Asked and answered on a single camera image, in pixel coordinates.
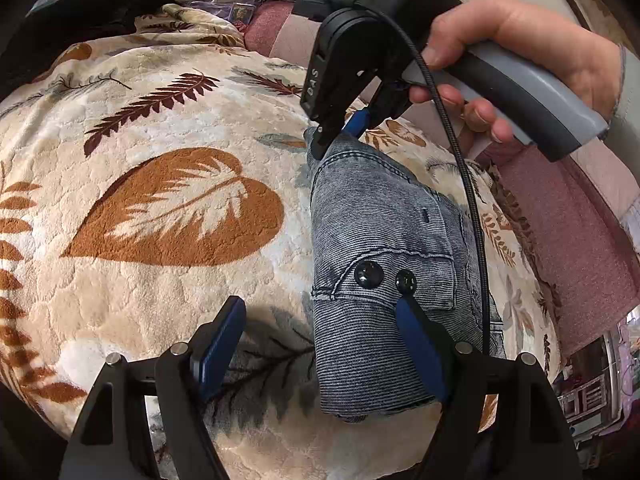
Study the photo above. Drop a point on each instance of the grey denim pants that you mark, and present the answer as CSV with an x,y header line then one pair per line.
x,y
370,220

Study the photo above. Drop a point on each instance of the leaf pattern fleece blanket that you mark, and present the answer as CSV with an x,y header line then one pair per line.
x,y
146,178

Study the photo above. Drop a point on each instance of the purple patterned item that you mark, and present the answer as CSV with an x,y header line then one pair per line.
x,y
233,12

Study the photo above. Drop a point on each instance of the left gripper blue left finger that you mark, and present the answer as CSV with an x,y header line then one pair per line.
x,y
187,376

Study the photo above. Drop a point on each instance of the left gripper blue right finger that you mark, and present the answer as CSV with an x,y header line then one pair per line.
x,y
456,376

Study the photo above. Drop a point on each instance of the brown fringed sofa cover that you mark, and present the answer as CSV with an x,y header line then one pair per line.
x,y
511,217

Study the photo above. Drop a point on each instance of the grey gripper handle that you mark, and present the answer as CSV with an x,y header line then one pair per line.
x,y
540,108

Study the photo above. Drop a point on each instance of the black jacket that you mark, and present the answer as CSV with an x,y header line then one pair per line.
x,y
46,32

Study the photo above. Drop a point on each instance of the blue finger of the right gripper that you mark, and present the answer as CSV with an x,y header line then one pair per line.
x,y
358,123
320,141

